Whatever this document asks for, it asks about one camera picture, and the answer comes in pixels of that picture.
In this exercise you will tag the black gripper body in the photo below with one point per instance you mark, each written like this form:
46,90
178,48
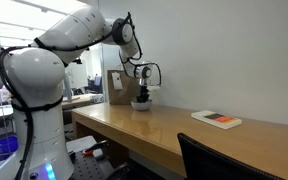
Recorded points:
143,91

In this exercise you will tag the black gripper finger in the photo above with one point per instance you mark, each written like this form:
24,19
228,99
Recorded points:
140,99
146,98

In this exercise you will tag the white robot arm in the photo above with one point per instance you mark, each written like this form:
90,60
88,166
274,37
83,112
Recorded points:
34,75

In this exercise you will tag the grey bowl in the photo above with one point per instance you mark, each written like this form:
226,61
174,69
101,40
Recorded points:
141,106

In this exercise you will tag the brown paper bag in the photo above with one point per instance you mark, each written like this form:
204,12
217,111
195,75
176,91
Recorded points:
127,94

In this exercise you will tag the white paper tag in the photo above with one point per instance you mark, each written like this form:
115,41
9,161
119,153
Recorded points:
117,83

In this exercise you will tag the wooden desk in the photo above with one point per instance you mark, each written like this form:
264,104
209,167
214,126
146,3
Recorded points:
153,134

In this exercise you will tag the white book with orange cover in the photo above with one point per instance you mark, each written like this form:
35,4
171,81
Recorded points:
216,119

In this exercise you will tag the black office chair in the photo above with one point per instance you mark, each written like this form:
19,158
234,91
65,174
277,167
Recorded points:
204,163

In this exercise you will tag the blue plastic bin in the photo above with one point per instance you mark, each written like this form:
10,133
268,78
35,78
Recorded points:
8,145

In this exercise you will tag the red handled clamp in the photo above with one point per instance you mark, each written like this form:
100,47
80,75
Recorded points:
99,145

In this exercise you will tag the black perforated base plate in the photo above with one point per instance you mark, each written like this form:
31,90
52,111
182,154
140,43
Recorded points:
85,168

